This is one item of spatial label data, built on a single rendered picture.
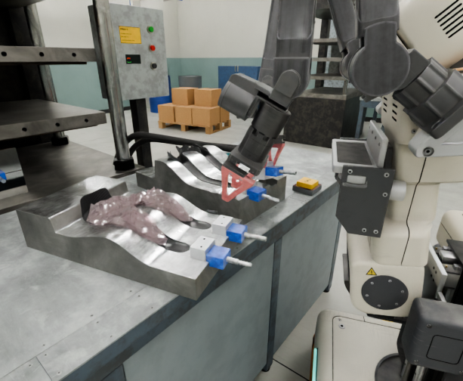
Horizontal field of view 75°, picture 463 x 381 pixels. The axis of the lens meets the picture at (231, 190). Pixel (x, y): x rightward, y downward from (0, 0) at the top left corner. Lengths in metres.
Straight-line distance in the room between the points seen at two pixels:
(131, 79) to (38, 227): 0.93
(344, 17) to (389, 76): 0.49
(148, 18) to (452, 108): 1.40
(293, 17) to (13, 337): 0.71
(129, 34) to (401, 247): 1.37
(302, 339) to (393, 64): 1.39
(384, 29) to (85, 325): 0.68
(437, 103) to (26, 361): 0.75
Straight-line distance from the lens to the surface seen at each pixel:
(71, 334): 0.66
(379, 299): 0.87
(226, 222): 0.74
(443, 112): 0.55
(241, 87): 0.56
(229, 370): 1.19
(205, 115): 5.61
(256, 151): 0.56
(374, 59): 0.51
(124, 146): 1.44
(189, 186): 0.97
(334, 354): 1.29
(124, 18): 1.61
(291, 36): 0.53
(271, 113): 0.54
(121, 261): 0.72
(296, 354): 1.61
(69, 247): 0.82
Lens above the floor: 1.25
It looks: 23 degrees down
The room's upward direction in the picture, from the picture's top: straight up
